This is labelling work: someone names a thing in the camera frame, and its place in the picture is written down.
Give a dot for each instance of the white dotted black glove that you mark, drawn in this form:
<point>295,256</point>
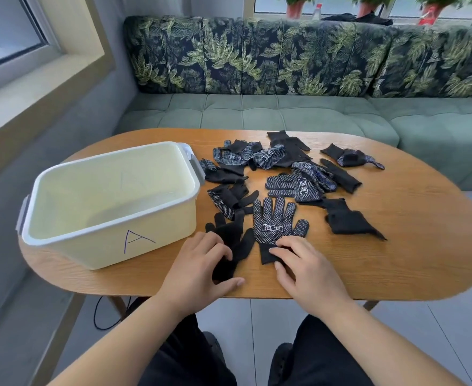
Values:
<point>274,225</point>

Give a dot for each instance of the person's left thumb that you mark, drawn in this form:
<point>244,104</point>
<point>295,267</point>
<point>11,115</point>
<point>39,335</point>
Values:
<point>230,282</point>

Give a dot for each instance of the person's left forearm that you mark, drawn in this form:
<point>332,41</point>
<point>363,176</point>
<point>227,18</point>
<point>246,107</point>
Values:
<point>131,345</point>

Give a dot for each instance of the person's left middle finger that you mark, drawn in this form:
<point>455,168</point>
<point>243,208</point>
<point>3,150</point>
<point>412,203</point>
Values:
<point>203,239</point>

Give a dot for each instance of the window with grey frame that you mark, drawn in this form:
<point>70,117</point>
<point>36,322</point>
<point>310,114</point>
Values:
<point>14,36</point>

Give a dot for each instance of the person's right thumb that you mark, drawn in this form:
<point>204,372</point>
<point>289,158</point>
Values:
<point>285,277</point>

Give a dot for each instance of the pile of black work gloves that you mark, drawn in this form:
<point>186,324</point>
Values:
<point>300,184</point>

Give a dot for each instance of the black cloth bundle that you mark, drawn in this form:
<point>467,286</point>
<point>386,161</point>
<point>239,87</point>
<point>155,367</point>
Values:
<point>360,18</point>

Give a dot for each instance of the person's right middle finger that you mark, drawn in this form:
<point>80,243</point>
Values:
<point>296,241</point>

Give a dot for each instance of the person's right forearm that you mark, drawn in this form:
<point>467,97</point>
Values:
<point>380,349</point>

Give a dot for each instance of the potted plant in red pot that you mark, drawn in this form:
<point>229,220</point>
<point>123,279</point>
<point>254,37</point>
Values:
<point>431,9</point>
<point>366,5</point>
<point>296,5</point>

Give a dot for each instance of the clear plastic bottle red cap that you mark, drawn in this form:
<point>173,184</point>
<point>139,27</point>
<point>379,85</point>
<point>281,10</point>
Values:
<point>317,12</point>

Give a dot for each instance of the person's right hand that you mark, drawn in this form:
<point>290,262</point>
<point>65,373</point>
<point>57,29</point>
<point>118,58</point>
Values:
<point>312,277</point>

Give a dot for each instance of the leaf print sofa backrest cushion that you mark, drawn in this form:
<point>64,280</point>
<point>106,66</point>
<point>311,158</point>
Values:
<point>441,62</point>
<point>260,56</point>

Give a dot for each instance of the wooden table leg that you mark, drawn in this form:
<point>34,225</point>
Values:
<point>118,306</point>
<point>370,305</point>

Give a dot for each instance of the plain black knit glove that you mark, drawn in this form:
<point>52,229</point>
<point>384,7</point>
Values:
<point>238,239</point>

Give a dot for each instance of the green tufted sofa seat cushion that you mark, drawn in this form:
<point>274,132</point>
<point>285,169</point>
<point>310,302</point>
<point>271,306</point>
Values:
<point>260,112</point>
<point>445,136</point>

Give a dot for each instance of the person's black shoe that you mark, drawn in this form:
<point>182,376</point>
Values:
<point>278,359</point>
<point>215,347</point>

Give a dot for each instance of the person's left hand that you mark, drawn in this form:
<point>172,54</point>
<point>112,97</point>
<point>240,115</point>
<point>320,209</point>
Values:
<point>191,277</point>

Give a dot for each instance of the person's black trousers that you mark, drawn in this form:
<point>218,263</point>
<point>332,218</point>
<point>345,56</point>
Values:
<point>324,357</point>

